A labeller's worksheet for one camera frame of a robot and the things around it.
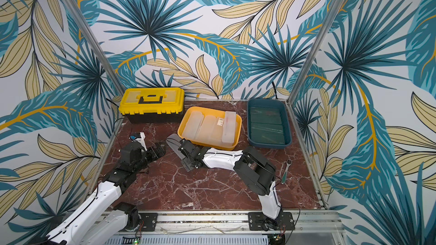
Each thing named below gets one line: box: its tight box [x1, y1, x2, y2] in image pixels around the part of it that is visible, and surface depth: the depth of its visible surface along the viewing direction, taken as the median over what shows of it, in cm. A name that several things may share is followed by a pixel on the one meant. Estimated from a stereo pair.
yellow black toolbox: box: [118, 87, 186, 124], surface depth 98 cm
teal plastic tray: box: [246, 98, 293, 149], surface depth 106 cm
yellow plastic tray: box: [177, 106, 215, 149], surface depth 108 cm
